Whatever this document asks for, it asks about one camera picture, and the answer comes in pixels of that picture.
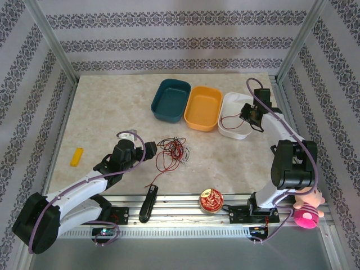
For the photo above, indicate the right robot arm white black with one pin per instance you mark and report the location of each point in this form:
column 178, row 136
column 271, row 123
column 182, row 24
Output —
column 292, row 168

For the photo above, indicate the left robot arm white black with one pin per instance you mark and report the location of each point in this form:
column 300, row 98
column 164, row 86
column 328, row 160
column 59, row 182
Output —
column 78, row 194

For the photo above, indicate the white plastic bin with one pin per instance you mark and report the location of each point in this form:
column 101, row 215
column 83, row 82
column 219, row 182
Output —
column 233, row 132

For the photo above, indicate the orange plastic bin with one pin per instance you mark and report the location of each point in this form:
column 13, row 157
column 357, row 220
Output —
column 202, row 107

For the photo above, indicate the small yellow block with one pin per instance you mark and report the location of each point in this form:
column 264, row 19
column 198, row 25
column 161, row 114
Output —
column 76, row 157

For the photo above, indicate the black stapler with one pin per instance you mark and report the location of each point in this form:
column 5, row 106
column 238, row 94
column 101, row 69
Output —
column 147, row 205

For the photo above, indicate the teal plastic bin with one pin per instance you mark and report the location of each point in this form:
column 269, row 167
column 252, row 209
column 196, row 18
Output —
column 170, row 98

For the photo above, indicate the round red gold tin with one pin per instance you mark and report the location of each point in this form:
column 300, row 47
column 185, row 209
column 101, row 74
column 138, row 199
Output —
column 211, row 201

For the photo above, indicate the small controller board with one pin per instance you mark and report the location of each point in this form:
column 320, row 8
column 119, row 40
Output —
column 258, row 230
column 104, row 232

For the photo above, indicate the pink plush doll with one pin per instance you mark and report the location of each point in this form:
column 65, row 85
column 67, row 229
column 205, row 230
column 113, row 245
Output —
column 306, row 218

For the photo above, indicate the aluminium side rail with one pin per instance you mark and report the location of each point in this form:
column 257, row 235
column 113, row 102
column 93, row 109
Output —
column 281, row 92

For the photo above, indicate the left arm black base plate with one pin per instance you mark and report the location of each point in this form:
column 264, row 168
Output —
column 122, row 215

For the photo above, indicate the aluminium mounting rail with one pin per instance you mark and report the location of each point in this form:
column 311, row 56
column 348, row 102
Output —
column 174, row 213

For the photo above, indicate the aluminium frame post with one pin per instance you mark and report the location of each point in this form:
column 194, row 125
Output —
column 55, row 42
column 300, row 42

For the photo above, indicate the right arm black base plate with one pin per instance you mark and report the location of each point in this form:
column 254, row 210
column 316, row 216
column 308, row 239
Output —
column 239, row 213

